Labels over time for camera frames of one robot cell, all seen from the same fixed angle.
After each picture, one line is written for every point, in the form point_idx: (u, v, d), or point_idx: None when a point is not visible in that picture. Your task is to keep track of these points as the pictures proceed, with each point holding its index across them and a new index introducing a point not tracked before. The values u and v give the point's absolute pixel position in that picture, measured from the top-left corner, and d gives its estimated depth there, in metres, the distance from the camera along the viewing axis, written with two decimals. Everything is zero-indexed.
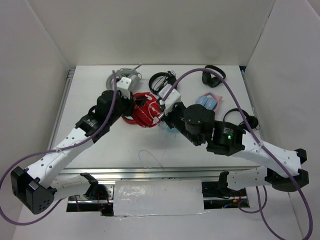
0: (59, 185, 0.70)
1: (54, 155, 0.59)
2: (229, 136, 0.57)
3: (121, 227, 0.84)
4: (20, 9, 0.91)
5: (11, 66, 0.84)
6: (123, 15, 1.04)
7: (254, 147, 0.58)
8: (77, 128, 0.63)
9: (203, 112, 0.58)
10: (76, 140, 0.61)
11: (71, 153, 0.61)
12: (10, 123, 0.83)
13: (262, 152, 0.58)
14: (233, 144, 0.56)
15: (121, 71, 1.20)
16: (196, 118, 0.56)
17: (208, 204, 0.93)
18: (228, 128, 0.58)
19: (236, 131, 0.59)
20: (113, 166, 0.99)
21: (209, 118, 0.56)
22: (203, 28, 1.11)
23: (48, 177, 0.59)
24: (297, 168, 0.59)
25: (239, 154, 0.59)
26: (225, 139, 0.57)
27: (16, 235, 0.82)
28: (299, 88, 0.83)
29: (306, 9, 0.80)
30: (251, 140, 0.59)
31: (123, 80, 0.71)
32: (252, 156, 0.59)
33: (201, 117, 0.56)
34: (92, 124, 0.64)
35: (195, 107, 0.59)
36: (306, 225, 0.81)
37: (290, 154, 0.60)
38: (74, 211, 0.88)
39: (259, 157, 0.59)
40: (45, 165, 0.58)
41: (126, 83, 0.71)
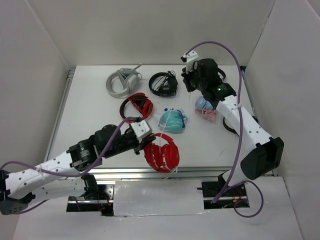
0: (44, 191, 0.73)
1: (33, 174, 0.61)
2: (220, 89, 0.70)
3: (121, 227, 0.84)
4: (20, 9, 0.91)
5: (11, 67, 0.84)
6: (123, 15, 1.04)
7: (232, 105, 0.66)
8: (68, 153, 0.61)
9: (212, 63, 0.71)
10: (58, 167, 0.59)
11: (50, 177, 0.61)
12: (10, 123, 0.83)
13: (235, 112, 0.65)
14: (217, 94, 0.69)
15: (121, 71, 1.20)
16: (201, 61, 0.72)
17: (208, 203, 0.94)
18: (224, 86, 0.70)
19: (229, 91, 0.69)
20: (113, 166, 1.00)
21: (212, 65, 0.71)
22: (203, 27, 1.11)
23: (22, 191, 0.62)
24: (257, 142, 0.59)
25: (219, 108, 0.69)
26: (215, 90, 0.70)
27: (17, 233, 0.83)
28: (299, 88, 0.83)
29: (306, 9, 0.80)
30: (234, 101, 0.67)
31: (140, 124, 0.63)
32: (228, 113, 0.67)
33: (206, 62, 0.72)
34: (83, 155, 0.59)
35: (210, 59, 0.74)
36: (306, 225, 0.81)
37: (262, 132, 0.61)
38: (75, 210, 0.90)
39: (232, 116, 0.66)
40: (21, 180, 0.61)
41: (142, 131, 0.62)
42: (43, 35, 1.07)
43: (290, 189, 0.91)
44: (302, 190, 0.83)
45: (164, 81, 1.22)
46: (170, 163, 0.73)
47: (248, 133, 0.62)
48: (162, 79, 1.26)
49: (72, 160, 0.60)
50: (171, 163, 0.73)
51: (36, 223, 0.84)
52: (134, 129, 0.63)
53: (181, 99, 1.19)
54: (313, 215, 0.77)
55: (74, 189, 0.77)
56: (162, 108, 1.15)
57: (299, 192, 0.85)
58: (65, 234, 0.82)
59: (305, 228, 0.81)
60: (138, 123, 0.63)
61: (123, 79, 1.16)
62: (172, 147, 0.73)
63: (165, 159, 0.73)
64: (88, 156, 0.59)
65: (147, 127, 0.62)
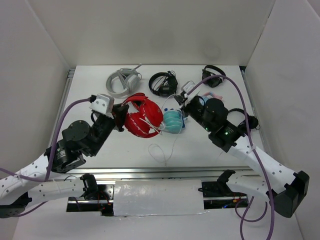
0: (41, 194, 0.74)
1: (14, 180, 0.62)
2: (227, 132, 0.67)
3: (121, 226, 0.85)
4: (20, 9, 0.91)
5: (11, 67, 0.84)
6: (123, 15, 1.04)
7: (245, 148, 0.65)
8: (44, 156, 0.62)
9: (221, 107, 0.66)
10: (36, 172, 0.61)
11: (30, 183, 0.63)
12: (10, 123, 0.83)
13: (252, 155, 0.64)
14: (226, 139, 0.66)
15: (121, 71, 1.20)
16: (211, 108, 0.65)
17: (208, 203, 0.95)
18: (230, 127, 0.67)
19: (236, 132, 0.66)
20: (114, 166, 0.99)
21: (222, 111, 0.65)
22: (203, 27, 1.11)
23: (6, 199, 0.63)
24: (284, 183, 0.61)
25: (232, 151, 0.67)
26: (221, 134, 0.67)
27: (17, 233, 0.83)
28: (299, 89, 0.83)
29: (306, 9, 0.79)
30: (246, 142, 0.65)
31: (98, 101, 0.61)
32: (243, 156, 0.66)
33: (215, 108, 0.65)
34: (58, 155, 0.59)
35: (217, 100, 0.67)
36: (306, 225, 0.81)
37: (283, 169, 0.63)
38: (75, 210, 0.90)
39: (249, 158, 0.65)
40: (4, 188, 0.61)
41: (103, 106, 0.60)
42: (43, 35, 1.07)
43: None
44: None
45: (164, 81, 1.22)
46: (154, 121, 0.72)
47: (272, 175, 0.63)
48: (162, 79, 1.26)
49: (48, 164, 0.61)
50: (154, 121, 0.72)
51: (36, 223, 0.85)
52: (96, 108, 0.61)
53: None
54: (312, 215, 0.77)
55: (73, 190, 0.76)
56: (162, 108, 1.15)
57: None
58: (65, 234, 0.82)
59: (305, 228, 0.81)
60: (95, 102, 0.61)
61: (123, 79, 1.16)
62: (152, 106, 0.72)
63: (147, 118, 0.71)
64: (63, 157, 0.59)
65: (105, 99, 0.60)
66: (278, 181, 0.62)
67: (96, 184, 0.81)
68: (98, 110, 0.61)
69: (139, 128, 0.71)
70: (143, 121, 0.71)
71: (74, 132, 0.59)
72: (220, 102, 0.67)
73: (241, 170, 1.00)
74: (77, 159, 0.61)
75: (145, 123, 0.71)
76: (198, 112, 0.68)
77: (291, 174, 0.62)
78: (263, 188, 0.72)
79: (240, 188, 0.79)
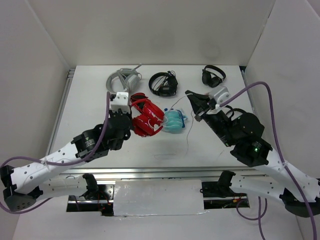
0: (50, 187, 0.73)
1: (39, 167, 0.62)
2: (256, 148, 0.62)
3: (121, 227, 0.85)
4: (20, 9, 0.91)
5: (11, 66, 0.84)
6: (123, 15, 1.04)
7: (277, 165, 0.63)
8: (73, 144, 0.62)
9: (255, 124, 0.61)
10: (64, 158, 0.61)
11: (56, 170, 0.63)
12: (10, 123, 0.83)
13: (283, 171, 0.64)
14: (258, 158, 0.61)
15: (121, 71, 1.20)
16: (250, 128, 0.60)
17: (208, 204, 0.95)
18: (258, 142, 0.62)
19: (264, 146, 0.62)
20: (114, 165, 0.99)
21: (259, 130, 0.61)
22: (203, 28, 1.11)
23: (27, 186, 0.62)
24: (315, 196, 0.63)
25: (260, 167, 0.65)
26: (250, 151, 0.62)
27: (16, 234, 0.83)
28: (299, 89, 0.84)
29: (306, 9, 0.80)
30: (276, 157, 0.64)
31: (119, 95, 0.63)
32: (274, 172, 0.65)
33: (254, 128, 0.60)
34: (89, 144, 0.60)
35: (246, 116, 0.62)
36: (306, 225, 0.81)
37: (311, 181, 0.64)
38: (74, 210, 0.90)
39: (280, 174, 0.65)
40: (27, 174, 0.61)
41: (125, 98, 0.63)
42: (43, 35, 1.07)
43: None
44: None
45: (164, 81, 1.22)
46: (159, 114, 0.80)
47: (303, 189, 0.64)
48: (162, 79, 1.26)
49: (77, 151, 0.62)
50: (159, 113, 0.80)
51: (36, 224, 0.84)
52: (119, 103, 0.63)
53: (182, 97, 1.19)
54: None
55: (77, 187, 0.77)
56: (162, 108, 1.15)
57: None
58: (65, 235, 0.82)
59: (305, 228, 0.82)
60: (116, 97, 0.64)
61: (123, 79, 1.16)
62: (151, 103, 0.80)
63: (153, 113, 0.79)
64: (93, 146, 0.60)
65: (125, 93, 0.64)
66: (308, 194, 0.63)
67: (96, 184, 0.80)
68: (121, 104, 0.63)
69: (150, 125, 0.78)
70: (151, 117, 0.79)
71: (117, 121, 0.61)
72: (255, 118, 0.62)
73: (241, 170, 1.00)
74: (105, 148, 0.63)
75: (153, 118, 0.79)
76: (221, 124, 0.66)
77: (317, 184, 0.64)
78: (274, 192, 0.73)
79: (244, 190, 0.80)
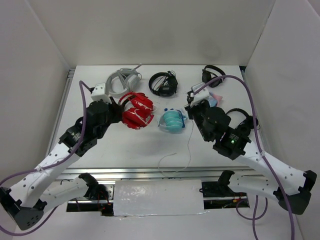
0: (52, 196, 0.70)
1: (36, 175, 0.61)
2: (233, 140, 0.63)
3: (121, 227, 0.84)
4: (20, 9, 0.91)
5: (11, 67, 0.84)
6: (123, 15, 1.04)
7: (255, 155, 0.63)
8: (61, 143, 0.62)
9: (222, 115, 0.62)
10: (58, 158, 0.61)
11: (55, 172, 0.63)
12: (10, 123, 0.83)
13: (262, 161, 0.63)
14: (233, 149, 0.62)
15: (121, 71, 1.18)
16: (214, 118, 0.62)
17: (208, 204, 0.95)
18: (235, 134, 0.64)
19: (241, 138, 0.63)
20: (114, 166, 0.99)
21: (226, 121, 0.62)
22: (203, 27, 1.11)
23: (31, 198, 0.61)
24: (298, 186, 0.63)
25: (239, 159, 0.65)
26: (227, 142, 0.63)
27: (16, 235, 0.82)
28: (299, 89, 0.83)
29: (307, 9, 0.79)
30: (254, 148, 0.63)
31: (97, 87, 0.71)
32: (252, 163, 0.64)
33: (219, 118, 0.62)
34: (77, 137, 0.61)
35: (216, 108, 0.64)
36: (306, 225, 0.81)
37: (294, 171, 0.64)
38: (75, 210, 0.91)
39: (259, 165, 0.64)
40: (27, 186, 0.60)
41: (101, 88, 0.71)
42: (43, 35, 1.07)
43: None
44: None
45: (164, 81, 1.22)
46: (146, 103, 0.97)
47: (284, 179, 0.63)
48: (162, 79, 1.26)
49: (69, 147, 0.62)
50: (146, 102, 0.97)
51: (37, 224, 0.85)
52: (99, 93, 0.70)
53: (182, 97, 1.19)
54: (312, 214, 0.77)
55: (78, 187, 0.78)
56: (162, 108, 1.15)
57: None
58: (65, 235, 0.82)
59: (305, 228, 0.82)
60: (94, 90, 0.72)
61: (123, 79, 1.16)
62: (138, 96, 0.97)
63: (140, 103, 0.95)
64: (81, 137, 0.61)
65: (101, 84, 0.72)
66: (289, 184, 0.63)
67: (96, 183, 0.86)
68: (100, 93, 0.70)
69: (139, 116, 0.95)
70: (139, 107, 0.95)
71: (96, 107, 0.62)
72: (223, 110, 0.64)
73: (241, 170, 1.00)
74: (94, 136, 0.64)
75: (141, 107, 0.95)
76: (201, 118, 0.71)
77: (300, 175, 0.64)
78: (269, 188, 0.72)
79: (242, 189, 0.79)
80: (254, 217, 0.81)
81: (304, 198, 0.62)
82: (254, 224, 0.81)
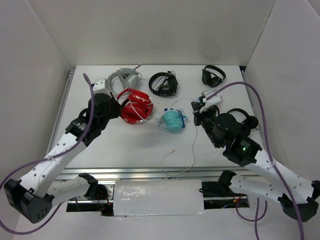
0: (58, 191, 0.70)
1: (46, 164, 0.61)
2: (244, 148, 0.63)
3: (121, 227, 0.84)
4: (19, 9, 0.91)
5: (11, 66, 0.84)
6: (123, 15, 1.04)
7: (266, 164, 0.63)
8: (68, 133, 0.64)
9: (232, 121, 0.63)
10: (67, 146, 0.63)
11: (64, 160, 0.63)
12: (9, 123, 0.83)
13: (272, 170, 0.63)
14: (245, 155, 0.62)
15: (121, 71, 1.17)
16: (225, 125, 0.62)
17: (208, 204, 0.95)
18: (245, 141, 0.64)
19: (252, 145, 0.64)
20: (114, 166, 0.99)
21: (237, 127, 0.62)
22: (203, 27, 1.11)
23: (42, 187, 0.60)
24: (306, 195, 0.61)
25: (250, 168, 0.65)
26: (238, 149, 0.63)
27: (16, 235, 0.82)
28: (299, 89, 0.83)
29: (306, 9, 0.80)
30: (265, 156, 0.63)
31: (97, 82, 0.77)
32: (263, 171, 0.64)
33: (230, 125, 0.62)
34: (82, 127, 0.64)
35: (227, 115, 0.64)
36: (306, 225, 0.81)
37: (303, 181, 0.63)
38: (74, 211, 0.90)
39: (269, 174, 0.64)
40: (38, 175, 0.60)
41: (101, 83, 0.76)
42: (43, 35, 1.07)
43: None
44: None
45: (164, 81, 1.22)
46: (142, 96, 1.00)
47: (293, 189, 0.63)
48: (162, 79, 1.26)
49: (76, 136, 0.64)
50: (143, 95, 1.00)
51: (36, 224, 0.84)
52: (99, 88, 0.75)
53: (182, 97, 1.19)
54: (313, 214, 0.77)
55: (79, 183, 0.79)
56: (162, 108, 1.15)
57: None
58: (65, 235, 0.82)
59: (306, 228, 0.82)
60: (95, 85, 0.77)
61: (123, 79, 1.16)
62: (133, 91, 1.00)
63: (137, 97, 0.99)
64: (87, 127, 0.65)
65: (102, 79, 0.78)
66: (299, 194, 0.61)
67: (96, 182, 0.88)
68: (99, 88, 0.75)
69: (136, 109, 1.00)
70: (137, 100, 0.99)
71: (99, 99, 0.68)
72: (233, 117, 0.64)
73: (241, 170, 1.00)
74: (98, 126, 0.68)
75: (139, 100, 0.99)
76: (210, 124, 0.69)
77: (309, 185, 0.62)
78: (273, 194, 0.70)
79: (244, 191, 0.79)
80: (256, 220, 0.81)
81: (312, 208, 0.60)
82: (255, 227, 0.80)
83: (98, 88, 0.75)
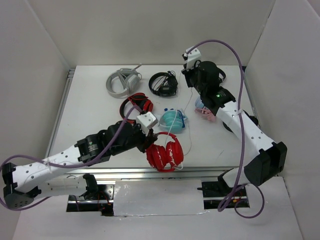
0: (49, 187, 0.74)
1: (41, 167, 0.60)
2: (219, 95, 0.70)
3: (121, 227, 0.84)
4: (20, 9, 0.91)
5: (11, 68, 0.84)
6: (123, 15, 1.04)
7: (232, 112, 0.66)
8: (76, 147, 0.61)
9: (212, 66, 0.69)
10: (66, 161, 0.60)
11: (58, 172, 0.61)
12: (10, 124, 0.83)
13: (236, 118, 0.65)
14: (217, 101, 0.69)
15: (121, 71, 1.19)
16: (203, 66, 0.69)
17: (208, 204, 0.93)
18: (223, 91, 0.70)
19: (229, 96, 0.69)
20: (114, 165, 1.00)
21: (214, 71, 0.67)
22: (204, 28, 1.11)
23: (28, 184, 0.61)
24: (260, 147, 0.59)
25: (220, 115, 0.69)
26: (213, 96, 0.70)
27: (17, 235, 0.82)
28: (299, 89, 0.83)
29: (307, 10, 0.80)
30: (234, 106, 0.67)
31: (147, 115, 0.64)
32: (229, 119, 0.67)
33: (207, 67, 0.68)
34: (91, 149, 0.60)
35: (210, 61, 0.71)
36: (306, 224, 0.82)
37: (264, 136, 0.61)
38: (74, 210, 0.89)
39: (233, 122, 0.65)
40: (29, 174, 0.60)
41: (149, 120, 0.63)
42: (43, 35, 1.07)
43: (290, 190, 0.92)
44: (303, 190, 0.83)
45: (164, 81, 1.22)
46: (177, 157, 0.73)
47: (250, 139, 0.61)
48: (162, 79, 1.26)
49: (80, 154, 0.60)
50: (179, 156, 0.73)
51: (36, 224, 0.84)
52: (141, 120, 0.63)
53: (183, 97, 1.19)
54: (312, 214, 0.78)
55: (77, 187, 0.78)
56: (162, 108, 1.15)
57: (299, 191, 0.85)
58: (65, 235, 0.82)
59: (305, 228, 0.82)
60: (144, 115, 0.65)
61: (123, 79, 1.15)
62: (176, 142, 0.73)
63: (172, 153, 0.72)
64: (96, 151, 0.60)
65: (154, 117, 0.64)
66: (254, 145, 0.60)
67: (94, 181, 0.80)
68: (142, 123, 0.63)
69: (160, 158, 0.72)
70: (167, 154, 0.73)
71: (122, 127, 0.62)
72: (215, 64, 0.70)
73: None
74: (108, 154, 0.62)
75: (168, 156, 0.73)
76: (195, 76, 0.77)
77: (270, 142, 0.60)
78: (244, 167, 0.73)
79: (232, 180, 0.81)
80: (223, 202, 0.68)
81: (261, 158, 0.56)
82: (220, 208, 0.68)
83: (142, 121, 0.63)
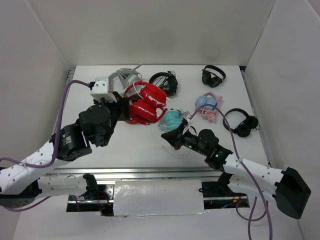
0: (49, 187, 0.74)
1: (20, 169, 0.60)
2: (217, 155, 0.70)
3: (121, 226, 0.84)
4: (19, 9, 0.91)
5: (10, 67, 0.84)
6: (123, 15, 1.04)
7: (234, 162, 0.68)
8: (50, 143, 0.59)
9: (210, 135, 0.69)
10: (42, 159, 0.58)
11: (37, 171, 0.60)
12: (9, 123, 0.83)
13: (241, 167, 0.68)
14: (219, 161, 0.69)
15: (121, 71, 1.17)
16: (204, 139, 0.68)
17: (208, 204, 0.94)
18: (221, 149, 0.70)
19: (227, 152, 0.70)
20: (113, 165, 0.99)
21: (214, 140, 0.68)
22: (203, 28, 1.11)
23: (14, 188, 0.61)
24: (274, 181, 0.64)
25: (229, 171, 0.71)
26: (213, 156, 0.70)
27: (17, 234, 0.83)
28: (299, 89, 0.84)
29: (306, 9, 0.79)
30: (234, 156, 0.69)
31: (98, 83, 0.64)
32: (235, 170, 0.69)
33: (208, 138, 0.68)
34: (67, 140, 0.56)
35: (208, 131, 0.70)
36: (305, 224, 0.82)
37: (271, 170, 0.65)
38: (74, 211, 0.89)
39: (240, 170, 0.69)
40: (10, 177, 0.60)
41: (104, 85, 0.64)
42: (43, 35, 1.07)
43: None
44: None
45: (164, 81, 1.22)
46: (158, 97, 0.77)
47: (262, 178, 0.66)
48: (162, 79, 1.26)
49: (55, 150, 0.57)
50: (158, 95, 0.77)
51: (36, 224, 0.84)
52: (97, 90, 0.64)
53: (183, 97, 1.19)
54: (312, 214, 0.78)
55: (77, 187, 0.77)
56: None
57: None
58: (65, 235, 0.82)
59: (305, 228, 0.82)
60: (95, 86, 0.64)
61: (123, 79, 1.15)
62: (147, 85, 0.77)
63: (151, 96, 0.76)
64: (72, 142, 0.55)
65: (104, 80, 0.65)
66: (269, 182, 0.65)
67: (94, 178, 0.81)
68: (101, 91, 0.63)
69: (145, 110, 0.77)
70: (148, 101, 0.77)
71: (92, 115, 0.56)
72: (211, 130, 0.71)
73: None
74: (86, 147, 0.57)
75: (151, 102, 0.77)
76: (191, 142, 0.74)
77: (279, 173, 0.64)
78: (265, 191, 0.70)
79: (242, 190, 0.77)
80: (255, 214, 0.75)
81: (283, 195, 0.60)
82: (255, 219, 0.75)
83: (99, 90, 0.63)
